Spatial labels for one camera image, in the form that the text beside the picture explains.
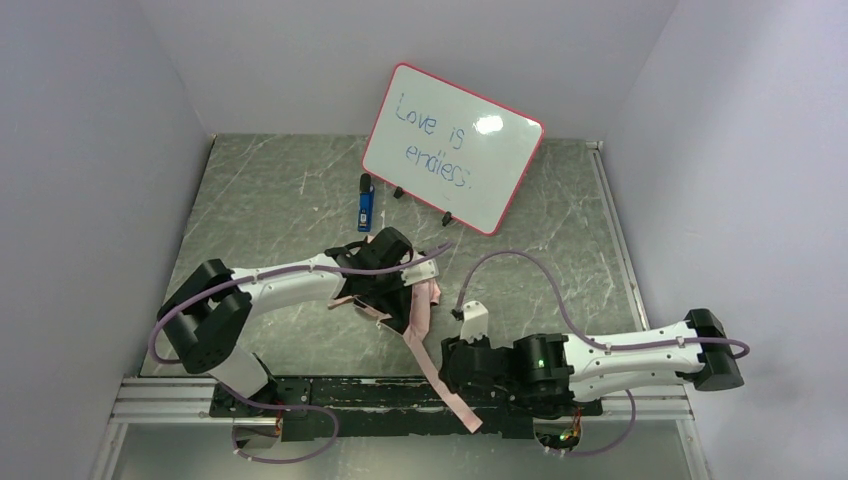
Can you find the pink folding umbrella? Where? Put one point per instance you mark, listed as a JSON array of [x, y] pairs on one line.
[[403, 308]]

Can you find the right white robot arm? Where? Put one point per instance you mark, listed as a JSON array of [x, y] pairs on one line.
[[549, 374]]

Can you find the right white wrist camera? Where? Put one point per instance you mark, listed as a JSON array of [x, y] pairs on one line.
[[475, 322]]

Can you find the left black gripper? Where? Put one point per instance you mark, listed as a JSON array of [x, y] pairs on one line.
[[374, 299]]

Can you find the blue whiteboard marker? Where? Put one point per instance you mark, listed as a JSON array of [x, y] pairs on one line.
[[366, 203]]

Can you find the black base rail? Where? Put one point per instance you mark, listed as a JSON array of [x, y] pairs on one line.
[[391, 406]]

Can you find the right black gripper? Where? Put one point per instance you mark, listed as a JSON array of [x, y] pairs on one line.
[[454, 362]]

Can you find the red-framed whiteboard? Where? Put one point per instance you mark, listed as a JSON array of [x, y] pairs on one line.
[[451, 148]]

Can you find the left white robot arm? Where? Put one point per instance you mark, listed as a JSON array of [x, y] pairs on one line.
[[203, 320]]

